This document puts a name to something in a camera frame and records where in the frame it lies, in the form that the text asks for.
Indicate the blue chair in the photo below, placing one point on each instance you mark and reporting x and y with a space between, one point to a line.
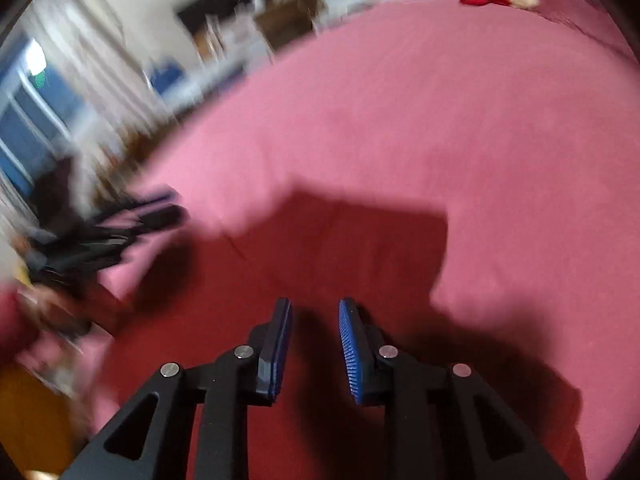
165 77

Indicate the pale side curtain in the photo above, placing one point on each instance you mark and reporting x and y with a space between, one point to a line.
100 50

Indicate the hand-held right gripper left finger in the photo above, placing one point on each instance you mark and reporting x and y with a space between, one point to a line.
277 360

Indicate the pink bed blanket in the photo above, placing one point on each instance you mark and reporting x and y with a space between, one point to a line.
400 110

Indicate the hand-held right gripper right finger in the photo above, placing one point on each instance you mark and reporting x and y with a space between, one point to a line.
352 355

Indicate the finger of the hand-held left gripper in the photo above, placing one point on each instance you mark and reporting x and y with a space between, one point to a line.
145 199
155 220

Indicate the glass window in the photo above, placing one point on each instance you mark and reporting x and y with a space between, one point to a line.
25 130

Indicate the wooden desk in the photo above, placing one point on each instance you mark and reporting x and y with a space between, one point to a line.
285 22

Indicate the dark red garment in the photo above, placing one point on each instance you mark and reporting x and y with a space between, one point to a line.
325 260

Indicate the black monitor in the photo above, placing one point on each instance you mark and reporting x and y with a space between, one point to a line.
200 12

